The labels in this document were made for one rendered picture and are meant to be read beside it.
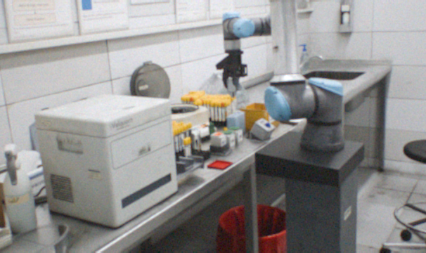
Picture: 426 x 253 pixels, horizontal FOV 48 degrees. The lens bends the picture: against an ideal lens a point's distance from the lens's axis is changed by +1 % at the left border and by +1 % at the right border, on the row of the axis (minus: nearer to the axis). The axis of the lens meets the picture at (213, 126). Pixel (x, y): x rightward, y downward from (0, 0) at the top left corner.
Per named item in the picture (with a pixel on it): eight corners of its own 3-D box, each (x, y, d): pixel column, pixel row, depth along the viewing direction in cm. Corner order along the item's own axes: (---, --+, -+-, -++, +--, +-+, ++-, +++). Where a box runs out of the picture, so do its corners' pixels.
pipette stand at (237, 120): (240, 140, 199) (238, 117, 196) (224, 139, 202) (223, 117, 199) (248, 133, 207) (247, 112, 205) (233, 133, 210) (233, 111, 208)
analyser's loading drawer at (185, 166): (168, 189, 146) (166, 173, 145) (151, 185, 149) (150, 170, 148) (204, 168, 163) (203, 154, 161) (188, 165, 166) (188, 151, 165)
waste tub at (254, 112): (266, 133, 208) (266, 110, 205) (240, 129, 215) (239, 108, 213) (280, 125, 218) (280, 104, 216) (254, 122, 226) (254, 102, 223)
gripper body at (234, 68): (234, 80, 198) (233, 51, 195) (221, 78, 205) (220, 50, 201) (248, 77, 202) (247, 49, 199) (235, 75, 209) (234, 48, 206)
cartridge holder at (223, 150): (226, 156, 180) (225, 147, 179) (205, 154, 184) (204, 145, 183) (232, 152, 184) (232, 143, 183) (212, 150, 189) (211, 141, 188)
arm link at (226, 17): (226, 13, 191) (218, 13, 199) (227, 41, 194) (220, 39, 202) (244, 12, 193) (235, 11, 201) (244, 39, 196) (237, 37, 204)
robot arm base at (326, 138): (347, 140, 170) (349, 114, 167) (339, 154, 157) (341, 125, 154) (305, 135, 176) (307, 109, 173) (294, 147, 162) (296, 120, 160)
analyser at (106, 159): (116, 230, 126) (103, 121, 118) (47, 211, 140) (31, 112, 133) (183, 188, 151) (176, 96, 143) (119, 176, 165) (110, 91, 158)
